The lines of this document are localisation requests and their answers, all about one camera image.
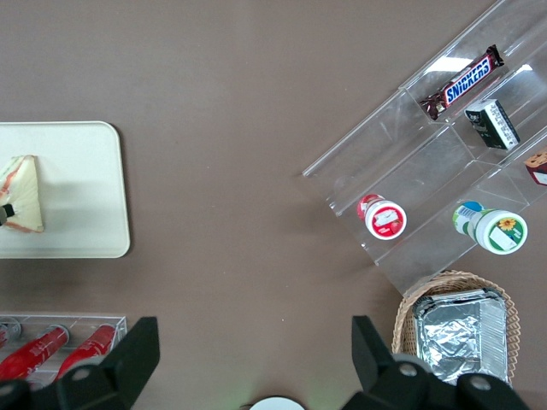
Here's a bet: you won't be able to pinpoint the clear acrylic bottle rack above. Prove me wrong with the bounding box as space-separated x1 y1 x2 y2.
0 313 129 385

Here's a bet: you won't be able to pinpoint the beige rectangular tray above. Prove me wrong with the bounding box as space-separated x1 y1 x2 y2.
0 120 132 261

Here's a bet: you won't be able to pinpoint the clear acrylic tiered stand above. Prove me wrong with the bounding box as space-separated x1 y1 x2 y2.
301 0 547 298

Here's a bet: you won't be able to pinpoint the small black white carton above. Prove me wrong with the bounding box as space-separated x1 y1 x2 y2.
463 97 522 152

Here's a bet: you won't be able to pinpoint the red lid yoghurt cup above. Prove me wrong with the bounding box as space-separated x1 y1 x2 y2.
356 193 408 242

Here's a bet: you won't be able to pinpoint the triangular sandwich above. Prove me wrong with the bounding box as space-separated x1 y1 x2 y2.
0 154 46 235

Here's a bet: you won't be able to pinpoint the Snickers chocolate bar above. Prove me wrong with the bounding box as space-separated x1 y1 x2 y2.
418 43 506 121

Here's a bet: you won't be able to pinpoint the aluminium foil containers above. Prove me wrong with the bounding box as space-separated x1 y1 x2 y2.
411 288 511 386

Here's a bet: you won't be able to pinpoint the red cookie box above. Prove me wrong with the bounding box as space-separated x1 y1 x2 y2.
524 144 547 188

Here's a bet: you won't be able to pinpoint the green lid yoghurt cup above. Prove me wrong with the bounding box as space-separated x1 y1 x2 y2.
451 200 529 256

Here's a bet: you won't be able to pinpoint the tan wicker basket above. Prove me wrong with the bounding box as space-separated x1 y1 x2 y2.
391 269 522 388

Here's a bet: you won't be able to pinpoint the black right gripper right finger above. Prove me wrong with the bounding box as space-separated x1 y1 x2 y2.
341 314 533 410

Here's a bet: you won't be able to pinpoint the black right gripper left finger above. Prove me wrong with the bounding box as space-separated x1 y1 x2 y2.
0 315 162 410

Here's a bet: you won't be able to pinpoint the red cola bottle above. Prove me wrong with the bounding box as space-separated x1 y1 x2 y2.
0 324 71 382
55 324 118 382

